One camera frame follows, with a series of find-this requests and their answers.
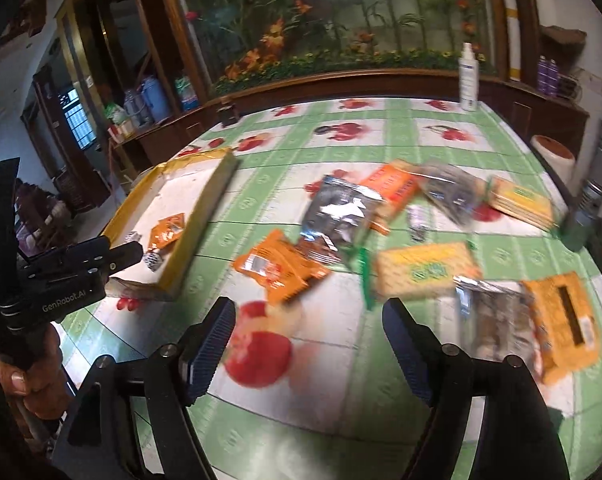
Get white round container brown top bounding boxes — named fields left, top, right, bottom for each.
left=531, top=135, right=576, bottom=176

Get grey thermos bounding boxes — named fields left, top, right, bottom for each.
left=123, top=89, right=144, bottom=127

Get orange snack packet white label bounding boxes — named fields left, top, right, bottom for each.
left=232, top=230, right=332, bottom=305

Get large water bottle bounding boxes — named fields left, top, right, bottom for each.
left=175, top=76, right=199, bottom=111

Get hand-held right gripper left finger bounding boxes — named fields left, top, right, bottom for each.
left=51, top=296, right=238, bottom=480

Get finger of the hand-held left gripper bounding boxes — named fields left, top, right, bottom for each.
left=21, top=236, right=144, bottom=282

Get silver black snack packet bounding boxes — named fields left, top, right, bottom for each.
left=301, top=175, right=384, bottom=266

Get white spray bottle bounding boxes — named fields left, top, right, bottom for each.
left=457, top=41, right=479, bottom=112

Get small silver packet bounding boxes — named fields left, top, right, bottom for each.
left=407, top=205, right=429, bottom=243

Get dark green object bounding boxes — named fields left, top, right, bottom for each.
left=561, top=180, right=602, bottom=252

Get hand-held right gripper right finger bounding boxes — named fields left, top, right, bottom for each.
left=382, top=298, right=569, bottom=480

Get person's left hand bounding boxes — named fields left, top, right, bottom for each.
left=0, top=324, right=76, bottom=421

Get orange cracker packet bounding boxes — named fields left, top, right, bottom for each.
left=523, top=271, right=602, bottom=386
left=358, top=160, right=422, bottom=233

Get glass flower display case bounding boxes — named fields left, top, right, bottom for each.
left=131, top=0, right=512, bottom=97

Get clear packet brown snacks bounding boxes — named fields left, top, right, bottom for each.
left=453, top=277, right=542, bottom=366

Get brown wall shelf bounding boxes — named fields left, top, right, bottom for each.
left=540, top=25, right=588, bottom=47

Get barred window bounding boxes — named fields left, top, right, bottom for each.
left=63, top=89, right=92, bottom=148

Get yellow cracker packet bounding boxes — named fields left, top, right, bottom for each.
left=486, top=176, right=556, bottom=233
left=373, top=241, right=482, bottom=301

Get wire basket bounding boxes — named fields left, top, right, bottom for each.
left=560, top=75, right=582, bottom=102

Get clear packet dark snacks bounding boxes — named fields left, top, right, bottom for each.
left=416, top=160, right=486, bottom=228

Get blue thermos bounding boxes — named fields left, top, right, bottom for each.
left=141, top=76, right=170, bottom=123

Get small dark bottle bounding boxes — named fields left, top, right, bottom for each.
left=216, top=100, right=240, bottom=128

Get small orange snack packet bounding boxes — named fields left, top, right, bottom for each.
left=148, top=213, right=186, bottom=256

